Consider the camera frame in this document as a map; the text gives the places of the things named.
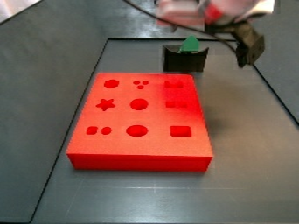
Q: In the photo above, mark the black curved fixture block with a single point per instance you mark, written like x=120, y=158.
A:
x=183, y=61

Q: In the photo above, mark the red foam shape-sorter block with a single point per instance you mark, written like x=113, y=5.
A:
x=141, y=124

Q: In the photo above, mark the white and red gripper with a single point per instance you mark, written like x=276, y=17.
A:
x=193, y=13

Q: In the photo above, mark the green three-prong object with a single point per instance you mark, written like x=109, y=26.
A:
x=189, y=45

